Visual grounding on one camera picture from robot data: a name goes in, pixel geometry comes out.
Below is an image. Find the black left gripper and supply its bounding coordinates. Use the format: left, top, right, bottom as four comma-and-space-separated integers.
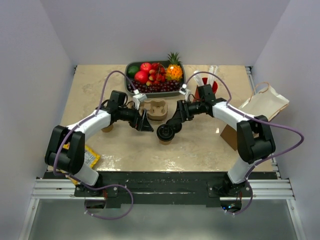
118, 104, 154, 132

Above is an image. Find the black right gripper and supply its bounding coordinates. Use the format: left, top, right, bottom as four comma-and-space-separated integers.
169, 99, 205, 125

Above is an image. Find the black cup lid bottom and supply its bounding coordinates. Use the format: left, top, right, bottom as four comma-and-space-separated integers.
156, 124, 175, 142

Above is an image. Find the brown paper cup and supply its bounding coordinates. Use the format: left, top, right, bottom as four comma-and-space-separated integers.
159, 139, 172, 145
101, 124, 114, 133

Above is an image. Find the brown pulp cup carrier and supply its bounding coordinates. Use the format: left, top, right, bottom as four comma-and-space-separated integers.
139, 99, 169, 121

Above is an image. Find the brown white paper bag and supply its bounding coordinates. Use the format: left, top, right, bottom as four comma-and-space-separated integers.
219, 81, 290, 151

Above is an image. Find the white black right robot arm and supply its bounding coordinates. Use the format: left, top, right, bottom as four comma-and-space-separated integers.
156, 84, 276, 197

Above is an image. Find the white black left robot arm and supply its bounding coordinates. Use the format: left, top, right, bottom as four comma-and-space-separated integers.
44, 90, 154, 196

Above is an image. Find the red ribbed straw cup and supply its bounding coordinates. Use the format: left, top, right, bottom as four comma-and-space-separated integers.
194, 77, 218, 99

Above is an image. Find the dark grape bunch left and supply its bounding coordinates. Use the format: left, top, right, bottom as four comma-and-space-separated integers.
126, 80, 150, 93

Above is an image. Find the dark grape bunch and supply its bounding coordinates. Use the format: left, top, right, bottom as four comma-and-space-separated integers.
126, 80, 150, 93
145, 80, 182, 93

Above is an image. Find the dark grape bunch right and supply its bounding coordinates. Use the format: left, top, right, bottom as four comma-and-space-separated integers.
145, 80, 182, 93

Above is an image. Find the red apple front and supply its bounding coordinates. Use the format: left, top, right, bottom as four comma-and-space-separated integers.
134, 70, 149, 84

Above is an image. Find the red apple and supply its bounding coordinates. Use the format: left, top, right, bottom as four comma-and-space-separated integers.
140, 62, 152, 74
134, 70, 149, 84

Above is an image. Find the orange pineapple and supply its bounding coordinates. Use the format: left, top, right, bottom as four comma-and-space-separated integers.
165, 52, 183, 81

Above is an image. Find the strawberry bunch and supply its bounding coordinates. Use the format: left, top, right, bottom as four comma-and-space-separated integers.
146, 62, 166, 87

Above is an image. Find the green lime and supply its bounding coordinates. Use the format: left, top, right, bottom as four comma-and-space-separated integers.
127, 65, 140, 78

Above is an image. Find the red apple back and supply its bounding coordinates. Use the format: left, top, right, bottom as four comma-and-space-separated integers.
140, 62, 152, 74

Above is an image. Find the yellow chips bag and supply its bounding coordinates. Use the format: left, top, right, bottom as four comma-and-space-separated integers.
56, 145, 100, 186

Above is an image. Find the dark grey fruit tray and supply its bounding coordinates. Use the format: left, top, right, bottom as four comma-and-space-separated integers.
124, 60, 186, 98

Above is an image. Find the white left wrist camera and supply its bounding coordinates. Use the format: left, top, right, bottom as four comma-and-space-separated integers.
132, 89, 147, 110

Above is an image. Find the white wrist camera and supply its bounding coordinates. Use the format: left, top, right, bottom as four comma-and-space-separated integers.
179, 83, 191, 101
132, 89, 147, 110

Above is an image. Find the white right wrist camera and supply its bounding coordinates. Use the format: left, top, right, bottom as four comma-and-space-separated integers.
179, 83, 191, 101

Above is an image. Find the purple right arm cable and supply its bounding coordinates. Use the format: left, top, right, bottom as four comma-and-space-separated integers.
184, 71, 305, 216

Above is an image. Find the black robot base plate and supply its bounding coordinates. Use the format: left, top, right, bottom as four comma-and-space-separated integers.
74, 171, 253, 208

